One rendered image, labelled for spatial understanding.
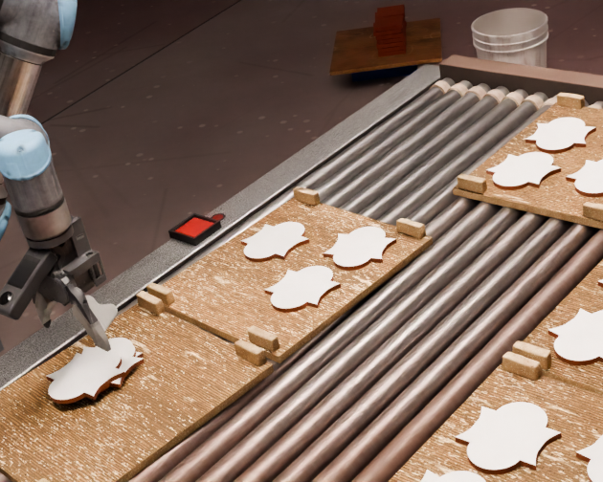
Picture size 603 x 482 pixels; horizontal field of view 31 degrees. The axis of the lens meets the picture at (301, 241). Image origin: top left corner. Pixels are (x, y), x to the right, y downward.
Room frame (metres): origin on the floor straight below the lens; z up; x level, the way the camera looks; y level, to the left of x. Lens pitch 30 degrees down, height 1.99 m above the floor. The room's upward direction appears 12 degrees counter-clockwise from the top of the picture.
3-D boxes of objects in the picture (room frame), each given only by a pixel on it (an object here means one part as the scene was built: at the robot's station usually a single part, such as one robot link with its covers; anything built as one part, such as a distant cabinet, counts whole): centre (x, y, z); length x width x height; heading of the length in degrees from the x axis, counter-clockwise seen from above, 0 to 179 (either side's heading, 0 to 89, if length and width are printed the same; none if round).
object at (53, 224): (1.48, 0.37, 1.25); 0.08 x 0.08 x 0.05
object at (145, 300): (1.66, 0.29, 0.95); 0.06 x 0.02 x 0.03; 39
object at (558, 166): (1.89, -0.58, 0.94); 0.41 x 0.35 x 0.04; 134
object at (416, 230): (1.74, -0.20, 0.95); 0.06 x 0.02 x 0.03; 41
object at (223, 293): (1.71, 0.03, 0.93); 0.41 x 0.35 x 0.02; 131
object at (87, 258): (1.49, 0.37, 1.17); 0.09 x 0.08 x 0.12; 136
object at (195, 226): (1.94, 0.21, 0.92); 0.06 x 0.06 x 0.01; 44
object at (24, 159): (1.49, 0.37, 1.33); 0.09 x 0.08 x 0.11; 11
